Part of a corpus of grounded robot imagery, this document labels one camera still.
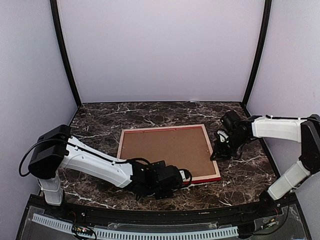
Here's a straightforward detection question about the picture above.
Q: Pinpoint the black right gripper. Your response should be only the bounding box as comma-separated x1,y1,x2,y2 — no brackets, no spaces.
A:
210,132,249,161

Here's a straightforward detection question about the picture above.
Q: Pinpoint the wooden picture frame red edge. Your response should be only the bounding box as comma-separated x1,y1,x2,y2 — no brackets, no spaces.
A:
116,123,222,186

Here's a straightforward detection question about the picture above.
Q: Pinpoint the brown cardboard backing board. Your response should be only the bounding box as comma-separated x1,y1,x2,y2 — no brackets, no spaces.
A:
119,126,218,177

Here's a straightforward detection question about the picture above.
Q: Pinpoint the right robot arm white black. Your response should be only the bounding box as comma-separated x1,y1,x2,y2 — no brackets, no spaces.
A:
210,110,320,217

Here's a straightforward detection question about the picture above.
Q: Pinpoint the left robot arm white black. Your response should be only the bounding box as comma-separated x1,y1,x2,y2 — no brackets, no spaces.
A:
18,124,190,218

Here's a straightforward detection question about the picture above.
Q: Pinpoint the small green circuit board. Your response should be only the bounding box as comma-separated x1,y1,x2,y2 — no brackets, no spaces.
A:
71,224,94,237

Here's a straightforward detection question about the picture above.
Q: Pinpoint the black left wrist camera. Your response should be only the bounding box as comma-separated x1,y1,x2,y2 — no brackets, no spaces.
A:
149,160,193,190

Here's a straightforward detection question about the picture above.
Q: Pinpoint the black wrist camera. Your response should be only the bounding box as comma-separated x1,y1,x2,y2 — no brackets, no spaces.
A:
214,110,246,144
149,160,193,190

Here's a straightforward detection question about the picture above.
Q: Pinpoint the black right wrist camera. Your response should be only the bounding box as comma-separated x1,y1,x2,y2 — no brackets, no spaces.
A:
214,110,246,144

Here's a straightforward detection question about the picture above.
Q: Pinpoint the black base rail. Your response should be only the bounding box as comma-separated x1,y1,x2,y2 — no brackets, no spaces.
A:
27,194,297,226

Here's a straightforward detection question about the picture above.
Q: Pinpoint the grey slotted cable duct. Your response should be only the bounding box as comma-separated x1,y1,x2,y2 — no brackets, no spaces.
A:
31,213,239,240

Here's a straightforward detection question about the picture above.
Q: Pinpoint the right black enclosure post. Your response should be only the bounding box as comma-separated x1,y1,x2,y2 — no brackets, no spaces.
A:
241,0,272,108

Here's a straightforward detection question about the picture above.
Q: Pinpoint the black enclosure post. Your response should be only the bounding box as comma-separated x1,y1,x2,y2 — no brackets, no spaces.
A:
241,0,272,108
49,0,82,108

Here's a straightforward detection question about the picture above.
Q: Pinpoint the left black enclosure post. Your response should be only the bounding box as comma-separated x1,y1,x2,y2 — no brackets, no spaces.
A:
49,0,82,108

